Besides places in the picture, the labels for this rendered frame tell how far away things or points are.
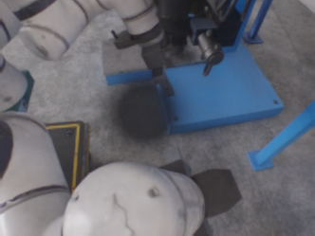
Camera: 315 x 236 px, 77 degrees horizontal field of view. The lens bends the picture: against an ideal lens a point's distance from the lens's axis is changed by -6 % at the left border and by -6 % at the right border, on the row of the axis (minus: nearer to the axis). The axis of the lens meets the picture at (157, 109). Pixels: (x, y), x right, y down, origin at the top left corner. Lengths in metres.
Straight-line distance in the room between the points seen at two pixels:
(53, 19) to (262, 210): 1.33
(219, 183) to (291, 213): 1.20
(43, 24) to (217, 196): 0.41
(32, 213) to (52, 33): 0.31
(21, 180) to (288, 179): 1.46
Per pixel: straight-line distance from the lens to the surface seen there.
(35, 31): 0.44
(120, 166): 0.16
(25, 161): 0.27
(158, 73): 0.52
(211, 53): 1.16
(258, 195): 1.42
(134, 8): 0.49
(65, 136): 1.12
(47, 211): 0.25
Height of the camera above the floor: 1.25
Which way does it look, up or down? 56 degrees down
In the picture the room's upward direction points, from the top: 3 degrees clockwise
